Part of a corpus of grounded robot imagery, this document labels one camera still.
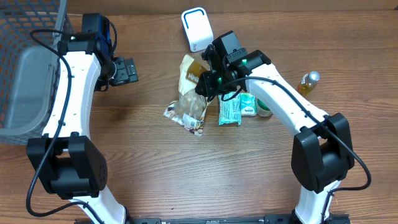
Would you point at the green lid jar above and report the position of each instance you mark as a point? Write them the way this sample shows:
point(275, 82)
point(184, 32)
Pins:
point(262, 109)

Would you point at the grey plastic shopping basket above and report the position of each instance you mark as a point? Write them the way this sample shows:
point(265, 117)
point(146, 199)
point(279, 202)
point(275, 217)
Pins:
point(29, 72)

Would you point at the yellow liquid bottle silver cap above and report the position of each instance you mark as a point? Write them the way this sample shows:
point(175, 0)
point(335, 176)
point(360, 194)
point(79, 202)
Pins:
point(308, 83)

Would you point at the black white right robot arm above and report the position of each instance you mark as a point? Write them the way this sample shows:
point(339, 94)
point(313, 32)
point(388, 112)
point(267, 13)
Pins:
point(321, 153)

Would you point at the teal wet wipes pack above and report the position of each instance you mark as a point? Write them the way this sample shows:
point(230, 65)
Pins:
point(230, 110)

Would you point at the brown snack bag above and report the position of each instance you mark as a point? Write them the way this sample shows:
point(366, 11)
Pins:
point(190, 108)

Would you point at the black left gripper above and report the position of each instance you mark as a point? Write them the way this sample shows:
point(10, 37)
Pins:
point(123, 75)

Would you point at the small teal white box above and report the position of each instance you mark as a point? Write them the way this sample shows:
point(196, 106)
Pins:
point(247, 104)

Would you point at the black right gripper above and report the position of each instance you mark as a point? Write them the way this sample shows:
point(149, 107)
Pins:
point(209, 84)

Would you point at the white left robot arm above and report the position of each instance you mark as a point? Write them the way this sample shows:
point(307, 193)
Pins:
point(65, 160)

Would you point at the white barcode scanner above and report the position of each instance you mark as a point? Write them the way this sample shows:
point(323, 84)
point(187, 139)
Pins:
point(197, 28)

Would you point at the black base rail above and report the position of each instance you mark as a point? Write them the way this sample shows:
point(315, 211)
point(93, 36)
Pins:
point(217, 220)

